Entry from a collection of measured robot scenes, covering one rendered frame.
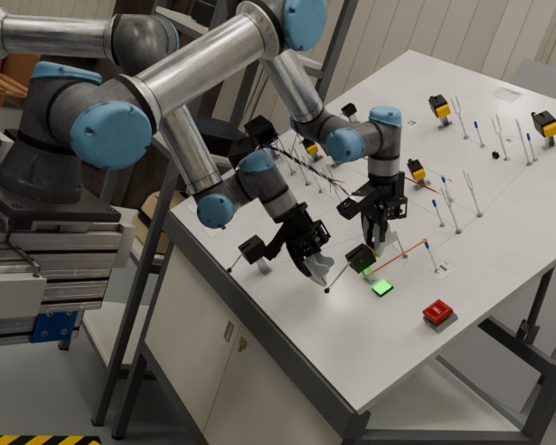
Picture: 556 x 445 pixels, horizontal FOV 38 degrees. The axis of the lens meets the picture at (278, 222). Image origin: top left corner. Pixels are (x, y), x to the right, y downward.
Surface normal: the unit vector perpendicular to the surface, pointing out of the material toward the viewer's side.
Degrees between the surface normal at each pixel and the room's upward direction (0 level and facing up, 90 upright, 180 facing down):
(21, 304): 90
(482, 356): 77
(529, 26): 90
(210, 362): 90
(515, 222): 46
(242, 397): 90
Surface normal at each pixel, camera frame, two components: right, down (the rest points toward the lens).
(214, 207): -0.11, 0.23
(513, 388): -0.57, -0.23
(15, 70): -0.65, -0.02
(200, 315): -0.84, -0.14
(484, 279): -0.39, -0.74
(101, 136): 0.56, 0.46
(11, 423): 0.31, -0.92
